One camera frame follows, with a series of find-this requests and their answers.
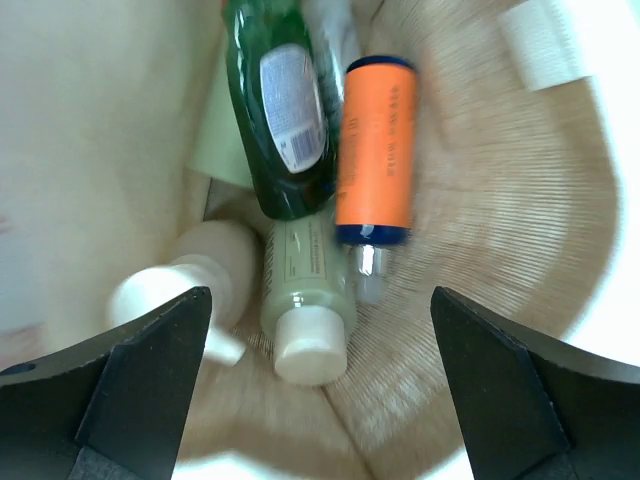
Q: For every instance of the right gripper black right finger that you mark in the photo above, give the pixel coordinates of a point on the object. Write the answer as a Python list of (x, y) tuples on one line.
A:
[(530, 406)]

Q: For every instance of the green dish soap bottle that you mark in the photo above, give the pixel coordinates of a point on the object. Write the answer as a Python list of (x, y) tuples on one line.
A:
[(278, 106)]

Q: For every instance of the orange spray bottle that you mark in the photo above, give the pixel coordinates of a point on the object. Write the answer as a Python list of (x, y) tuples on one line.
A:
[(375, 165)]

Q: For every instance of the brown canvas tote bag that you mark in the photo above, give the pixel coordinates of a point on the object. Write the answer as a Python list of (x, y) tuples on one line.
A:
[(526, 201)]

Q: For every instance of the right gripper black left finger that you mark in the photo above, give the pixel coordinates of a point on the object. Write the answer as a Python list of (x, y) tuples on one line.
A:
[(111, 407)]

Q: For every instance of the beige pump bottle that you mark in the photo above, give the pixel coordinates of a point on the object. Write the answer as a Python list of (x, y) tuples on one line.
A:
[(221, 255)]

